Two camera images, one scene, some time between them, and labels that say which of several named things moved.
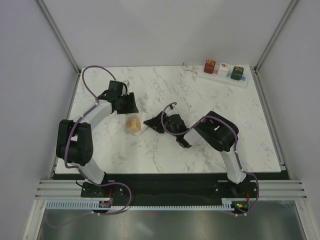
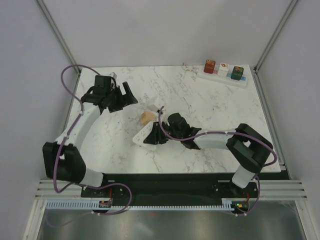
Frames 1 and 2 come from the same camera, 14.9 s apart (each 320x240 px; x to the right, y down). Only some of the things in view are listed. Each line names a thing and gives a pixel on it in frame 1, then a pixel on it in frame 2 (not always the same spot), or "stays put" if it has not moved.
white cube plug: [223, 70] stays put
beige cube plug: [133, 125] to [146, 117]
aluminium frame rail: [282, 188] stays put
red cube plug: [209, 66] stays put
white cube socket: [143, 117] to [152, 108]
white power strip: [242, 83] stays put
